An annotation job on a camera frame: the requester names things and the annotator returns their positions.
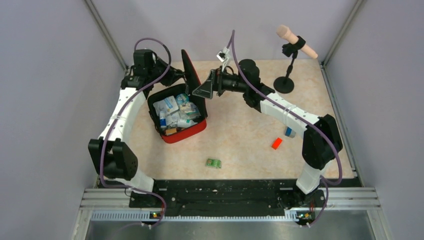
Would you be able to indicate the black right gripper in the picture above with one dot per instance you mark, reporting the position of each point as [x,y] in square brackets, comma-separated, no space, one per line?
[205,90]

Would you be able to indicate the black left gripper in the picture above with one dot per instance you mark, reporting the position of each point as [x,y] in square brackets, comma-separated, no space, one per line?
[172,75]

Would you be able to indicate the small teal pad packet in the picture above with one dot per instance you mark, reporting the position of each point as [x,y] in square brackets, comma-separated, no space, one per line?
[182,99]

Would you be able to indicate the clear bag wipe sachets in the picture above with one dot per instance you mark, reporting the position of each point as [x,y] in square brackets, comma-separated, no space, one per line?
[189,111]

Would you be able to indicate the blue gauze packet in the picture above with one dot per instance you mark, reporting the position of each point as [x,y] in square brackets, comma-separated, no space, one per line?
[168,105]

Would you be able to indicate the red black medicine kit case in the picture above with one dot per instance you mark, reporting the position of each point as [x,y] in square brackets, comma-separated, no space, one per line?
[191,81]

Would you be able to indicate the white bottle green label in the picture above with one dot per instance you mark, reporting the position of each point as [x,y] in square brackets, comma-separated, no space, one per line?
[185,123]

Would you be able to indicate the white blue tube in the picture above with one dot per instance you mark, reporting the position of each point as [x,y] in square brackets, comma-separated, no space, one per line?
[162,120]

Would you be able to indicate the bandage roll packet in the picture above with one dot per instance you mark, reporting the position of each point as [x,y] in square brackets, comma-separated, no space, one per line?
[172,119]

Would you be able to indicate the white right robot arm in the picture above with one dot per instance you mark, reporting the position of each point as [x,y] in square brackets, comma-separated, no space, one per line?
[321,140]

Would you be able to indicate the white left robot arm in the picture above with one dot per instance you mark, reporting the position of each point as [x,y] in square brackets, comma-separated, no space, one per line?
[110,153]

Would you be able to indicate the green wind oil box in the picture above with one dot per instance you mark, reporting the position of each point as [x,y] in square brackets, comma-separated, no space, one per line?
[213,163]

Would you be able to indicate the black microphone stand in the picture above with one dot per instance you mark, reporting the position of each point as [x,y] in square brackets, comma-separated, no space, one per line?
[284,84]

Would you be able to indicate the orange small box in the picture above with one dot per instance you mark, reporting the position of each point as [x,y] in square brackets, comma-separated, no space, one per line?
[277,142]

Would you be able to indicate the blue grey box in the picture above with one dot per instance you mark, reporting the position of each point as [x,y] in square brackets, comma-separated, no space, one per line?
[289,132]

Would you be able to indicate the beige microphone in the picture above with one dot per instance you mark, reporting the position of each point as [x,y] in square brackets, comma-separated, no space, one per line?
[295,40]

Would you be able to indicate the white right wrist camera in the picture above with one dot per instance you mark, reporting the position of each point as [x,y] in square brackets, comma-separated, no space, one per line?
[225,57]

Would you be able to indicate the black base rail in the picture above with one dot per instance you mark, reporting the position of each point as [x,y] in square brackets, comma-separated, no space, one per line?
[231,199]

